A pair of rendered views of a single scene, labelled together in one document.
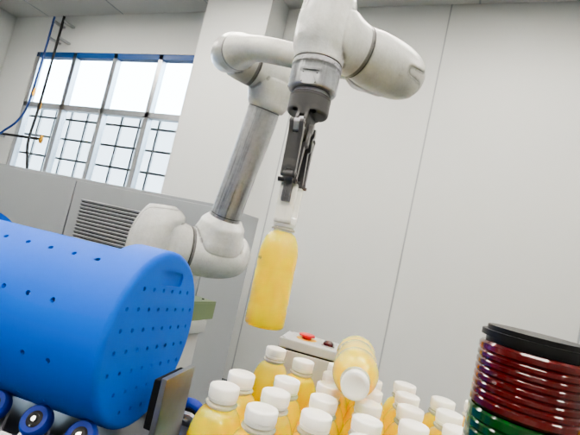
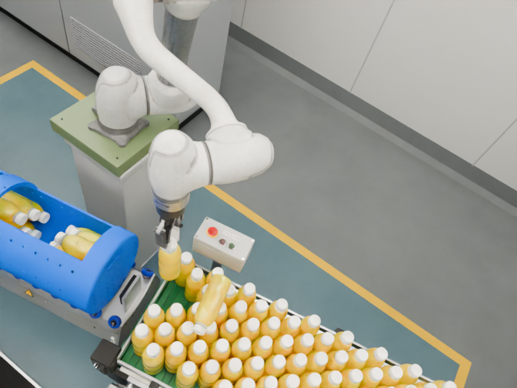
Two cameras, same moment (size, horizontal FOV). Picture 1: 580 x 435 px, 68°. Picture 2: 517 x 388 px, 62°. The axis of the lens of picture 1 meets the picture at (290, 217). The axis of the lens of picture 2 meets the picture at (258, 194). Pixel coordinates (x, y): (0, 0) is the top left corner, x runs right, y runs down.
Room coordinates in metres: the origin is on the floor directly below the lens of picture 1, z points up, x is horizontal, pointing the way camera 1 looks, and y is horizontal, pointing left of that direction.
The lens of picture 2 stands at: (0.18, -0.14, 2.45)
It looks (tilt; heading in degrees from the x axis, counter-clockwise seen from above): 54 degrees down; 355
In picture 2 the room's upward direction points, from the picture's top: 19 degrees clockwise
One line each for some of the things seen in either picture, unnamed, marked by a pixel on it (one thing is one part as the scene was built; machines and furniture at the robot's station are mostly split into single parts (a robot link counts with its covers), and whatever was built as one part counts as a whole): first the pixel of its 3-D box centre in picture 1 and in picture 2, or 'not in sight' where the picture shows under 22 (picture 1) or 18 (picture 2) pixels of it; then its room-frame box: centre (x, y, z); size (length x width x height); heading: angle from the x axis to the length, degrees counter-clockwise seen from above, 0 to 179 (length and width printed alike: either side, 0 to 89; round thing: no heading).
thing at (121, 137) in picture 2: not in sight; (115, 118); (1.37, 0.42, 1.09); 0.22 x 0.18 x 0.06; 72
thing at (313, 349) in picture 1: (324, 368); (223, 244); (0.95, -0.14, 1.05); 0.20 x 0.10 x 0.10; 77
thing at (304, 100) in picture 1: (305, 120); (171, 209); (0.76, 0.01, 1.51); 0.08 x 0.07 x 0.09; 167
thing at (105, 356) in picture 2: not in sight; (108, 356); (0.51, 0.13, 0.95); 0.10 x 0.07 x 0.10; 167
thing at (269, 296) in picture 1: (274, 275); (169, 259); (0.75, 0.01, 1.23); 0.07 x 0.07 x 0.19
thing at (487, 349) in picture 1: (529, 382); not in sight; (0.27, -0.17, 1.23); 0.06 x 0.06 x 0.04
